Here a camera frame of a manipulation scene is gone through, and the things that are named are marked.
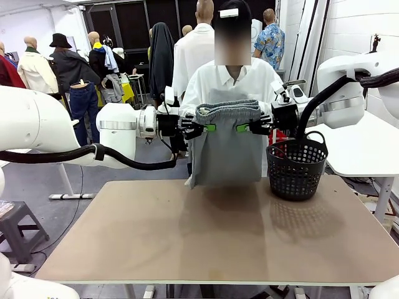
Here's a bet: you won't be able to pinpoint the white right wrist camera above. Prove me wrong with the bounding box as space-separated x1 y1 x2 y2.
270 81 292 104

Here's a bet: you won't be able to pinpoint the yellow cloth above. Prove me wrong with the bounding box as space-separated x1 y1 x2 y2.
120 81 135 104

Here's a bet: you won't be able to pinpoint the black bucket hat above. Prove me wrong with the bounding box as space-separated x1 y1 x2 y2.
49 32 73 49

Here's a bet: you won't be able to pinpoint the mannequin in black jacket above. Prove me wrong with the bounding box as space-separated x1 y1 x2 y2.
49 32 101 103

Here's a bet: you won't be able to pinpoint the tall mannequin in white shirt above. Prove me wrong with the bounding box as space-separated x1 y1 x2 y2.
173 0 216 103

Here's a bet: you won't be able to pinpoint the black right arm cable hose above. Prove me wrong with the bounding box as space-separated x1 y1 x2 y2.
295 67 399 140

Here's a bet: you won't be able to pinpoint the mannequin in dark hooded cloak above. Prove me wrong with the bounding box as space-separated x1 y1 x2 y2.
148 21 175 108

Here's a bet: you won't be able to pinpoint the mannequin in blue floral shirt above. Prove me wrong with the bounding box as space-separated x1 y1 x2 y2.
252 8 286 71

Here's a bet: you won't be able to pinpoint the person in white shirt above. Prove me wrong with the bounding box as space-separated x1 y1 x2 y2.
180 0 285 180

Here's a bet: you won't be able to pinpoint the mannequin in cream jacket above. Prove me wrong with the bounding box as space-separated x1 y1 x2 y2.
17 36 59 94

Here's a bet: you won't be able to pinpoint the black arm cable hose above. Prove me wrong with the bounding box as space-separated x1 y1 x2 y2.
295 67 399 140
0 143 179 171

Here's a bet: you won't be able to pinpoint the grey training pants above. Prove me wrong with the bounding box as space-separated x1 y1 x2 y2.
184 98 262 190

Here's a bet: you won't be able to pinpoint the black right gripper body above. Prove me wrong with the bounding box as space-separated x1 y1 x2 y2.
265 104 299 130

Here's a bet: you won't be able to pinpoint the white leaning board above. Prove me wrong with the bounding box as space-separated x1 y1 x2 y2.
288 0 331 85

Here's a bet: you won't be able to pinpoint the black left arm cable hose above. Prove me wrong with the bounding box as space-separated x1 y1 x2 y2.
0 143 179 171

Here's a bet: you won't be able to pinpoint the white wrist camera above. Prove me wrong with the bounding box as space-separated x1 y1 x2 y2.
164 86 180 107
270 81 292 104

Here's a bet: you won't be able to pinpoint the mannequin in red garment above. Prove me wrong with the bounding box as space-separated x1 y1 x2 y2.
0 42 27 90

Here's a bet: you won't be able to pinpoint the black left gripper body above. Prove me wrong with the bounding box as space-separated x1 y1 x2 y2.
156 113 188 138

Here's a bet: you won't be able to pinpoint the white side table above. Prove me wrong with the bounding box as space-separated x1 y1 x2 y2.
304 110 399 224

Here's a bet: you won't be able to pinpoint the white metal floor stand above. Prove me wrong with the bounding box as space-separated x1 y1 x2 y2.
49 163 94 200

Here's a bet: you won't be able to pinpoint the person's left forearm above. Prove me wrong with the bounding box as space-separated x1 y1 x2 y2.
257 90 277 116

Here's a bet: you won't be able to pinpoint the mannequin with yellow blue scarf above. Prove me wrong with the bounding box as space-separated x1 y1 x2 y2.
88 31 128 105

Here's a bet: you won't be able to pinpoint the black perforated plastic basket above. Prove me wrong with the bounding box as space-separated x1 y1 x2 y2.
266 130 329 202

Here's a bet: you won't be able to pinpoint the person's right forearm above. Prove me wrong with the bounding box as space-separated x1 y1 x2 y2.
180 93 200 118

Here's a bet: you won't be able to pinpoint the grey plastic step stool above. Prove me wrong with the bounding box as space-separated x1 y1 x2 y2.
0 201 50 265

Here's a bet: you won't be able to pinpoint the clear plastic bag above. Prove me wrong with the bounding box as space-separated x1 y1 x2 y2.
0 200 15 216

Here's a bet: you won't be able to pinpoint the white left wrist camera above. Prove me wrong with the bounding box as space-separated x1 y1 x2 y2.
164 86 180 107

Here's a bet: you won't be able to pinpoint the red bag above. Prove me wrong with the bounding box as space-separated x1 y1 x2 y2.
261 129 291 174

